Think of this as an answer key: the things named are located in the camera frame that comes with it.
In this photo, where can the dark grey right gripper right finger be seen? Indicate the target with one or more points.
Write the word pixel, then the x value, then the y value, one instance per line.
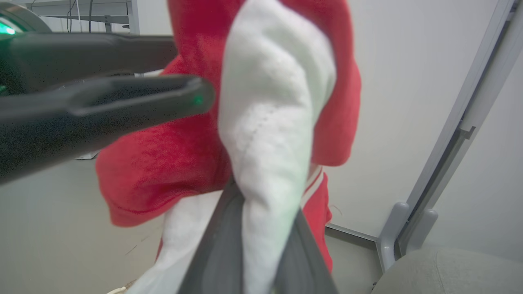
pixel 304 269

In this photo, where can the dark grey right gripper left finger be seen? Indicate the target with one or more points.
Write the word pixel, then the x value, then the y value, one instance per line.
pixel 220 253

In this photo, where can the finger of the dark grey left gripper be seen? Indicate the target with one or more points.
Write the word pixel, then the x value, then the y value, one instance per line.
pixel 102 110
pixel 81 55

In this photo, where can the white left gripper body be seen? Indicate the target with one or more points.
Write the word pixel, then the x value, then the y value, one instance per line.
pixel 20 20

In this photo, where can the red white striped garment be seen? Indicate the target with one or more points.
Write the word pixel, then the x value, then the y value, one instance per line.
pixel 163 171

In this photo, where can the grey fabric sofa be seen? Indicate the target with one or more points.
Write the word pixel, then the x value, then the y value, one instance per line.
pixel 449 273

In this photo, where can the narrow white partition panel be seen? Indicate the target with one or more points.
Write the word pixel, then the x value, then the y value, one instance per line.
pixel 498 183

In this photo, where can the grey metal desk frame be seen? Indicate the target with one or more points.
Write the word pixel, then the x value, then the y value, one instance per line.
pixel 110 18

